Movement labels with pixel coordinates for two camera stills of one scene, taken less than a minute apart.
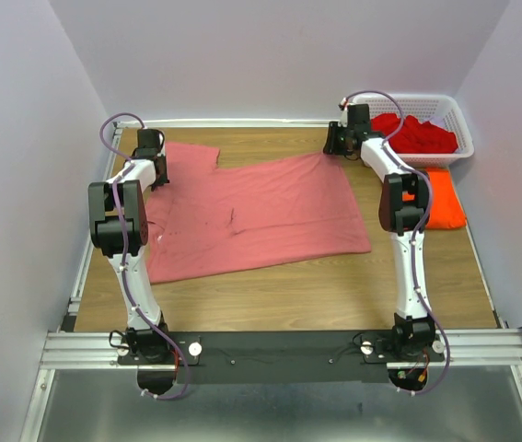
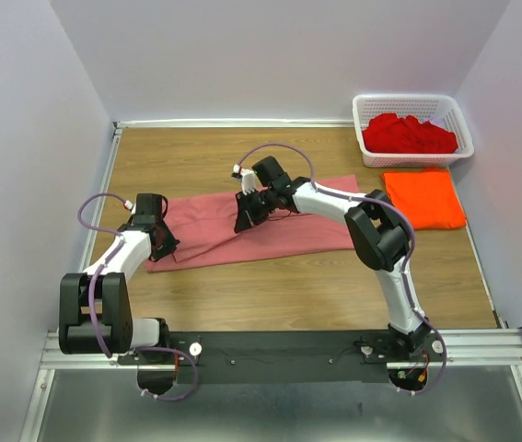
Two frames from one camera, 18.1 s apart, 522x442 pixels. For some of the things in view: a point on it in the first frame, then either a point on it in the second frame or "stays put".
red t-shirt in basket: [416, 136] stays put
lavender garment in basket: [438, 121] stays put
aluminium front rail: [491, 347] stays put
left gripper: [163, 177] → [168, 246]
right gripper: [329, 146] → [244, 216]
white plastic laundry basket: [424, 107] stays put
